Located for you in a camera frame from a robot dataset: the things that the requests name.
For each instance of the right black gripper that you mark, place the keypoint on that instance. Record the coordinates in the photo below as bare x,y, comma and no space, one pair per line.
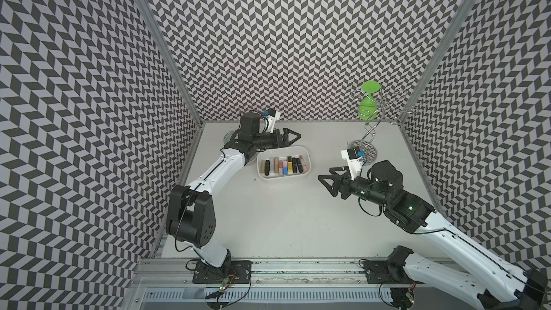
346,179

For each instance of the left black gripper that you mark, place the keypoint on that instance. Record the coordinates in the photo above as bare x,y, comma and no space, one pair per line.
284,142

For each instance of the plain black lipstick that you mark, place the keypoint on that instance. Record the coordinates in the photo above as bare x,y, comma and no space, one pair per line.
294,165

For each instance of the beige matte lipstick tube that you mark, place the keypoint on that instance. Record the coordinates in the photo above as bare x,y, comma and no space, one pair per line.
276,165

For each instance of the clear coral lipstick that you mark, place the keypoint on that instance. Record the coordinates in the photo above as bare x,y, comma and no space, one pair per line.
280,168

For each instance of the white plastic storage box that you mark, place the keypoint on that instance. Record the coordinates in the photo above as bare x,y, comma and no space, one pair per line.
282,153

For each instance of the black lipstick with text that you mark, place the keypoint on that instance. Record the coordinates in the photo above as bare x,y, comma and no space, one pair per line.
299,166

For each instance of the pink lip gloss tube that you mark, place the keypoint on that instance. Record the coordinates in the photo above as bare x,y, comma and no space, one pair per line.
303,163

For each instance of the black lipstick gold band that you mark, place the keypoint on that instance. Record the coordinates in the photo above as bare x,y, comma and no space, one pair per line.
267,168

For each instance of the black and gold square lipstick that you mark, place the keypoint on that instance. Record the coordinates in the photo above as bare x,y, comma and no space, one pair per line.
290,170

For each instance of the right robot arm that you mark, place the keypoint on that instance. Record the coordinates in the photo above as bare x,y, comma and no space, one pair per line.
487,282

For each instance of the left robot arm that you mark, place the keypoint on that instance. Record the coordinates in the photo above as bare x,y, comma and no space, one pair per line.
191,216

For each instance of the green patterned bowl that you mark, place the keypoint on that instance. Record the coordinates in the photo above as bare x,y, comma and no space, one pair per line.
228,137

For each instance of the green plastic cup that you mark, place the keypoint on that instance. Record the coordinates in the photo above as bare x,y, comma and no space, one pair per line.
368,106

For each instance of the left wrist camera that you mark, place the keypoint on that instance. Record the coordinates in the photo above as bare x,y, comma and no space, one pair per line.
271,116

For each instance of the chrome wire stand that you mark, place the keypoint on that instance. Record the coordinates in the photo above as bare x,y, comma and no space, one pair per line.
387,112

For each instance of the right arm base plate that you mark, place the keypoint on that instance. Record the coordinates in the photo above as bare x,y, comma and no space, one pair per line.
383,272

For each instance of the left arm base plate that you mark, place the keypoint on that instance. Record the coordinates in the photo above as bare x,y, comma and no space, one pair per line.
237,271

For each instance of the aluminium front rail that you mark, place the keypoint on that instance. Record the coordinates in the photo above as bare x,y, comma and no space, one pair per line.
293,283

